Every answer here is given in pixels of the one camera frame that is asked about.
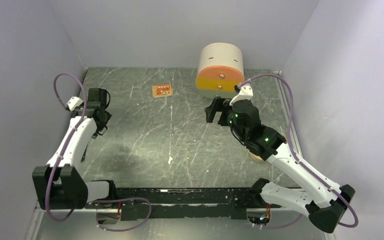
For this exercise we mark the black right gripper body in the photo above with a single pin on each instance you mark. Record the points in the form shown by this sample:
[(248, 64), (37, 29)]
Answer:
[(242, 136)]

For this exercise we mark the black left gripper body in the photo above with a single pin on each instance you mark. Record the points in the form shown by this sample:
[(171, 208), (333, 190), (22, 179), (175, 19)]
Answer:
[(103, 124)]

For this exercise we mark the round pastel drawer cabinet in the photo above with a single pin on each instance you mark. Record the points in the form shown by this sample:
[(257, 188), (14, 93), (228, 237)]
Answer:
[(220, 69)]

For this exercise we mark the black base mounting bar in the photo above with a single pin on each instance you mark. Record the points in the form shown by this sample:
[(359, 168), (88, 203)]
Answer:
[(177, 203)]

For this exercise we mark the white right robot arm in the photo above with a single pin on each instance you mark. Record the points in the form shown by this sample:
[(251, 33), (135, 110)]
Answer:
[(322, 201)]

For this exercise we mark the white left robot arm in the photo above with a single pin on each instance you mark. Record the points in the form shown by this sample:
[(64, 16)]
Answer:
[(58, 184)]

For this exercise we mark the orange patterned card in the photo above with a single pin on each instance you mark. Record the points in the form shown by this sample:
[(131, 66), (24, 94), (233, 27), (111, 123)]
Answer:
[(162, 90)]

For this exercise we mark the beige card tray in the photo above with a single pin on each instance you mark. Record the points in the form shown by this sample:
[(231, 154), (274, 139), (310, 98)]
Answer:
[(256, 158)]

